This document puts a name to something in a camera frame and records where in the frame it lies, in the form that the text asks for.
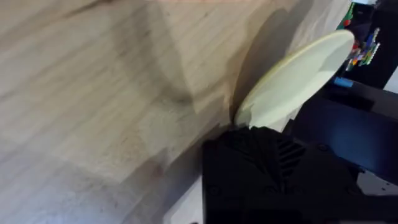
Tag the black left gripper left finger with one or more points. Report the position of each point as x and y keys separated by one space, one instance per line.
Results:
x=242 y=177

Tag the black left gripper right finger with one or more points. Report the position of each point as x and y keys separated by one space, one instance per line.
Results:
x=320 y=189

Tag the pale green plate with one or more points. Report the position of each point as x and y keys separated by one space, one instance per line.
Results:
x=295 y=84

